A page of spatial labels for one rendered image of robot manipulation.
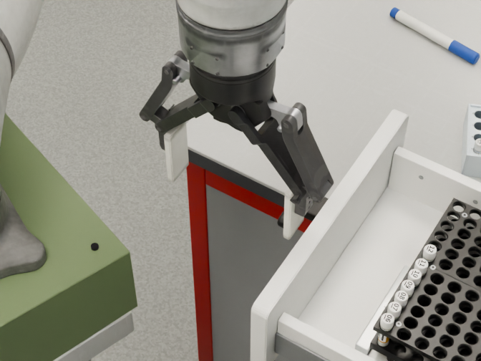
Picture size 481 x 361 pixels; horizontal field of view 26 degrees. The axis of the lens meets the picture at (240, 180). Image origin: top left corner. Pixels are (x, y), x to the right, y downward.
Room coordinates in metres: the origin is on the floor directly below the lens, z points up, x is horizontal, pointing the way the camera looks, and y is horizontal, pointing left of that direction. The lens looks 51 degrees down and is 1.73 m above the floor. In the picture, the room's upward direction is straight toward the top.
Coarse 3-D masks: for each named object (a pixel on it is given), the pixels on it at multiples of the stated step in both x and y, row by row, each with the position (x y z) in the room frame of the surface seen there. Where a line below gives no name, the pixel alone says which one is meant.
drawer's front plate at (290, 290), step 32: (384, 128) 0.71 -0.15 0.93; (384, 160) 0.69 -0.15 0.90; (352, 192) 0.63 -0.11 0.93; (320, 224) 0.59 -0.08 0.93; (352, 224) 0.64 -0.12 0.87; (288, 256) 0.55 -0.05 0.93; (320, 256) 0.57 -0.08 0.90; (288, 288) 0.52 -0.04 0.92; (256, 320) 0.49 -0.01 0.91; (256, 352) 0.49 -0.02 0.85
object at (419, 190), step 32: (416, 160) 0.70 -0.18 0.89; (384, 192) 0.70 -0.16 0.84; (416, 192) 0.69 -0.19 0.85; (448, 192) 0.67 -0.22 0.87; (480, 192) 0.66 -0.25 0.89; (384, 224) 0.66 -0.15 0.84; (416, 224) 0.66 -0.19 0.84; (352, 256) 0.62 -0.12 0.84; (384, 256) 0.62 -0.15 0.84; (416, 256) 0.62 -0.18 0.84; (320, 288) 0.58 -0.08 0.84; (352, 288) 0.58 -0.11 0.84; (384, 288) 0.58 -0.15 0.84; (288, 320) 0.50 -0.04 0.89; (320, 320) 0.54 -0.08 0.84; (352, 320) 0.54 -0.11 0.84; (288, 352) 0.49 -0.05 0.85; (320, 352) 0.48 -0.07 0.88; (352, 352) 0.47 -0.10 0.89
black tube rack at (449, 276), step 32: (480, 224) 0.61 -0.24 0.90; (448, 256) 0.59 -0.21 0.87; (480, 256) 0.57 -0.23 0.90; (448, 288) 0.54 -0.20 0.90; (480, 288) 0.54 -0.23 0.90; (416, 320) 0.50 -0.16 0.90; (448, 320) 0.50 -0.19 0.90; (480, 320) 0.50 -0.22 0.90; (384, 352) 0.49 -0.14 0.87; (416, 352) 0.48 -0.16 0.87; (448, 352) 0.47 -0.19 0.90; (480, 352) 0.47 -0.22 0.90
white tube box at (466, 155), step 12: (468, 108) 0.86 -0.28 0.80; (480, 108) 0.86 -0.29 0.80; (468, 120) 0.84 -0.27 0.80; (480, 120) 0.84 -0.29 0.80; (468, 132) 0.82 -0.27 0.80; (480, 132) 0.82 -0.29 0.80; (468, 144) 0.80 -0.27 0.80; (468, 156) 0.78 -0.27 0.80; (480, 156) 0.78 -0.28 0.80; (468, 168) 0.78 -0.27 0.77; (480, 168) 0.78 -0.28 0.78
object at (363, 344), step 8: (400, 272) 0.59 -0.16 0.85; (400, 280) 0.58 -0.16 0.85; (392, 288) 0.57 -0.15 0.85; (384, 304) 0.55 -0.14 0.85; (376, 312) 0.54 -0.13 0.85; (376, 320) 0.53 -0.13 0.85; (368, 328) 0.52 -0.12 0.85; (360, 336) 0.51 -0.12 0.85; (368, 336) 0.51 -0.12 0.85; (360, 344) 0.50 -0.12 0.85; (368, 344) 0.50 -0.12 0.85; (368, 352) 0.50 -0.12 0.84
